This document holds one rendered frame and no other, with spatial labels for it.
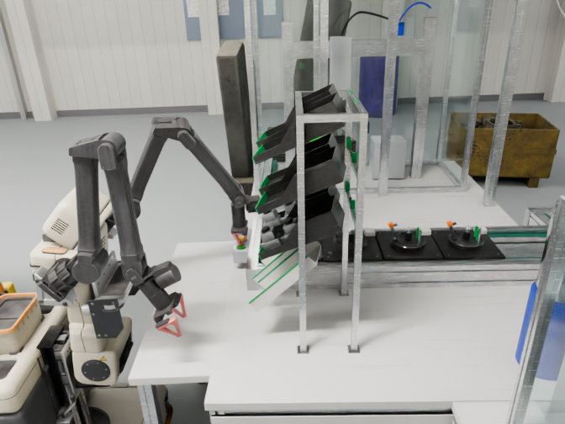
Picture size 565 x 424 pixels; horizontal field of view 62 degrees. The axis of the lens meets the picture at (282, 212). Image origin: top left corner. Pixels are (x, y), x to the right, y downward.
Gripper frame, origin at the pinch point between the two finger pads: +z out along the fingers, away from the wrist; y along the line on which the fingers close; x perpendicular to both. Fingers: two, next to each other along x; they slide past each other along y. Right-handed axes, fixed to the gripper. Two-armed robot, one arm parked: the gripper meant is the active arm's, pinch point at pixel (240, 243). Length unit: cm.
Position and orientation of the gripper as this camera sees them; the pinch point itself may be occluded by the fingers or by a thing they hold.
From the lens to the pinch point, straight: 204.4
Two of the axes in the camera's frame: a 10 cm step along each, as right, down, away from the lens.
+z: 0.4, 9.0, 4.3
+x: -10.0, 0.3, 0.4
